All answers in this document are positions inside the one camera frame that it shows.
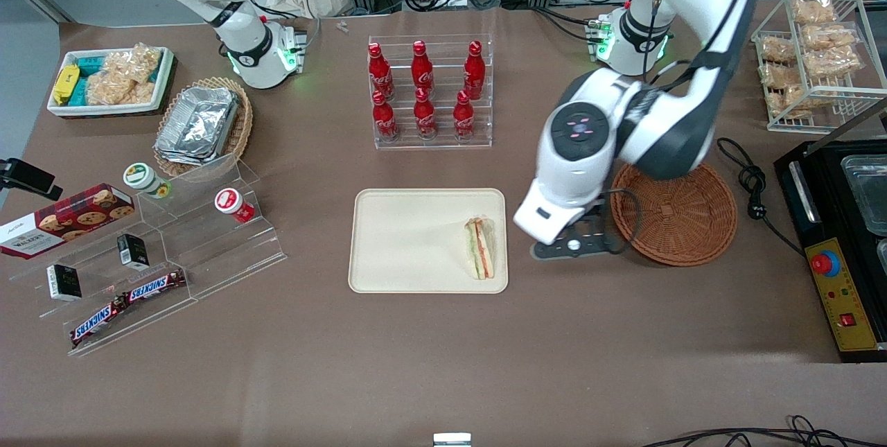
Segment black clamp device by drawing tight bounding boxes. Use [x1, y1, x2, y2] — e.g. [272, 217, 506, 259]
[0, 158, 64, 201]

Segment clear plastic container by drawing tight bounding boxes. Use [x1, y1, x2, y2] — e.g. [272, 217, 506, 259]
[840, 154, 887, 237]

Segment Snickers chocolate bar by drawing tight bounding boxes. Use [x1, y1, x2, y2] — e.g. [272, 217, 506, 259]
[70, 297, 131, 349]
[127, 269, 188, 304]

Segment clear bag of puffed snacks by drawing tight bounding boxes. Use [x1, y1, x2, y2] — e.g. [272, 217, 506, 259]
[86, 70, 157, 107]
[104, 43, 164, 85]

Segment black floor cables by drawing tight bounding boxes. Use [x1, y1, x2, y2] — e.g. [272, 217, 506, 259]
[641, 415, 887, 447]

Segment bagged rice cracker snack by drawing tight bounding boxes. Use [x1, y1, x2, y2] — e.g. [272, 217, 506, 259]
[800, 23, 858, 53]
[766, 84, 813, 119]
[790, 0, 838, 26]
[804, 45, 864, 82]
[759, 37, 797, 64]
[761, 62, 798, 91]

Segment aluminium foil tray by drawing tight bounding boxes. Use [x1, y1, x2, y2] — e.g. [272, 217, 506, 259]
[153, 97, 236, 166]
[163, 87, 240, 157]

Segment white rectangular bin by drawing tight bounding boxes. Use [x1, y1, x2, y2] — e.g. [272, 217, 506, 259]
[46, 46, 176, 119]

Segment grey aluminium bar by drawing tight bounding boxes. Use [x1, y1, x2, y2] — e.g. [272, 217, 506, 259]
[806, 96, 887, 155]

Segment yellow snack packet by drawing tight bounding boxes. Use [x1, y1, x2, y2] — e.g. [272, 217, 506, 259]
[53, 64, 82, 106]

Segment yellow control panel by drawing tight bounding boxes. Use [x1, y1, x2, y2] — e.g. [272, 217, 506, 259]
[805, 238, 880, 353]

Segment round brown wicker basket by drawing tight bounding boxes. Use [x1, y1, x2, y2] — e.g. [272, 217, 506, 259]
[610, 160, 738, 268]

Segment triangle sandwich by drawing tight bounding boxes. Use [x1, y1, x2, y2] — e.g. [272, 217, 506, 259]
[464, 217, 498, 281]

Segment beige rectangular tray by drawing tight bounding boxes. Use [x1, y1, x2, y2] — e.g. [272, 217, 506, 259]
[348, 188, 509, 295]

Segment red tartan cookie box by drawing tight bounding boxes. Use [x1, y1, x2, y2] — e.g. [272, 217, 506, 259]
[0, 184, 136, 261]

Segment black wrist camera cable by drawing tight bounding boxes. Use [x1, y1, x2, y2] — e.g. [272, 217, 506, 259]
[597, 0, 708, 257]

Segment red cola bottle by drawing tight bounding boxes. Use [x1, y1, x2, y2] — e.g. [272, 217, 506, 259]
[453, 90, 477, 141]
[368, 42, 395, 102]
[463, 40, 486, 100]
[371, 91, 401, 143]
[413, 87, 438, 141]
[412, 40, 435, 98]

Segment black power cord with plug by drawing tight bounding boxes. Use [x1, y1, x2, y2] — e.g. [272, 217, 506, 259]
[716, 137, 808, 257]

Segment red lid cup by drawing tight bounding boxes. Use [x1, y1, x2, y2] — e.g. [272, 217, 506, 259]
[214, 188, 256, 225]

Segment small black box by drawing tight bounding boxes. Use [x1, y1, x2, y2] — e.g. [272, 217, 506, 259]
[46, 264, 82, 302]
[116, 233, 150, 271]

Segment clear acrylic bottle rack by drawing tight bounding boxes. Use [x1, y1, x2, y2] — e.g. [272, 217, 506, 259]
[367, 34, 493, 150]

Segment black appliance box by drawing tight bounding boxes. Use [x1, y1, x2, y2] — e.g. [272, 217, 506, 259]
[773, 138, 887, 363]

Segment oval light wicker basket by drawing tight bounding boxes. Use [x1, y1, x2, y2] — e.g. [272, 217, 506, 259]
[153, 76, 254, 178]

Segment green lid cup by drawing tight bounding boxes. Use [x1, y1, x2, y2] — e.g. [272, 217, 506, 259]
[123, 163, 172, 200]

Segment white wire rack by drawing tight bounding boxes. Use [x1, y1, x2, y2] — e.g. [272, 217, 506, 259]
[752, 0, 887, 133]

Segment clear acrylic stepped stand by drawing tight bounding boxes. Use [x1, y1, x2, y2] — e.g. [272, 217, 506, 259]
[8, 154, 288, 358]

